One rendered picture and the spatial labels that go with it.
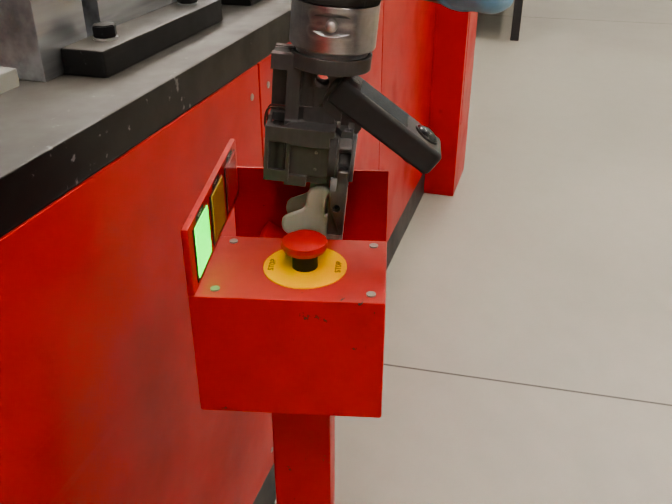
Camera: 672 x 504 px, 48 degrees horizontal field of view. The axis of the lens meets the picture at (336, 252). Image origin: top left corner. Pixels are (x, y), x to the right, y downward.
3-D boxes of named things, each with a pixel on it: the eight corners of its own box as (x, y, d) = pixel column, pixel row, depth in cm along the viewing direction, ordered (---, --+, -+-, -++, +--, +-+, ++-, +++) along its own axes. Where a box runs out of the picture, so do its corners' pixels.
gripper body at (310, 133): (274, 156, 75) (280, 33, 69) (360, 165, 74) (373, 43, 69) (262, 188, 68) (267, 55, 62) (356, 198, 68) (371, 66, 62)
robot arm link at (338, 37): (381, -6, 66) (379, 14, 59) (375, 46, 69) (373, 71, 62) (297, -14, 66) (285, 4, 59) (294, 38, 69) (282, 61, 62)
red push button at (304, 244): (326, 285, 63) (326, 248, 61) (279, 284, 63) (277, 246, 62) (330, 262, 67) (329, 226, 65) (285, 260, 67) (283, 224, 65)
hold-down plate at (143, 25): (107, 79, 81) (102, 51, 79) (63, 75, 82) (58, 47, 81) (223, 20, 106) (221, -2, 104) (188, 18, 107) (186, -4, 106)
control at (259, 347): (381, 418, 66) (388, 237, 57) (200, 410, 66) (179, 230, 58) (384, 295, 83) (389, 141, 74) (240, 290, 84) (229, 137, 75)
